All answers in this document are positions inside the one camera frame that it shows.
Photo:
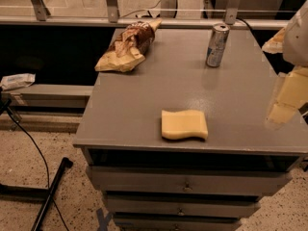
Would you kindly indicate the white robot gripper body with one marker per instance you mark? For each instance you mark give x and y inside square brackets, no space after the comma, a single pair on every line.
[296,39]

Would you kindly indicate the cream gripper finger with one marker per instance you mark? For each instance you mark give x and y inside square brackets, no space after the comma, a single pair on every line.
[290,93]
[275,44]

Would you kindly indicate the silver blue redbull can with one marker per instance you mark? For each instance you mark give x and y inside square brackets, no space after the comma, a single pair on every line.
[217,44]

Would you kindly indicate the yellow sponge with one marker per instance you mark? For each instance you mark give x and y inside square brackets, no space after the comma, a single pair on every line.
[184,124]

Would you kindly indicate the brown chip bag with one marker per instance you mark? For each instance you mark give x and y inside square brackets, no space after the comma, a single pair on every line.
[129,48]

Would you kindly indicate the grey drawer cabinet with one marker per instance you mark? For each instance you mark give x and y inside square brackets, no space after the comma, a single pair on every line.
[178,146]

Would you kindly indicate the top grey drawer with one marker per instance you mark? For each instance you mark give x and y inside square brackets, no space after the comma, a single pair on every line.
[169,180]

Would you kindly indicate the grey drawer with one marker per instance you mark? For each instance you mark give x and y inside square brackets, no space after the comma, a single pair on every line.
[175,224]
[182,207]
[169,180]

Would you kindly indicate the middle grey drawer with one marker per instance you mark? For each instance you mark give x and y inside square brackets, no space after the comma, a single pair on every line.
[182,207]

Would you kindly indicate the bottom grey drawer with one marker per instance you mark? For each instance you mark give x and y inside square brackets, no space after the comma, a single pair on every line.
[175,224]

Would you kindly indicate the black stand leg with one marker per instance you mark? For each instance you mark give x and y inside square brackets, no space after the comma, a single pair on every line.
[65,163]

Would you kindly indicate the white wipes packet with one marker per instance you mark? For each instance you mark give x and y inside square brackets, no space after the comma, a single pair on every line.
[17,81]

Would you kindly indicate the metal window rail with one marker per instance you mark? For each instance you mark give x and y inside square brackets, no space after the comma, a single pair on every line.
[167,23]

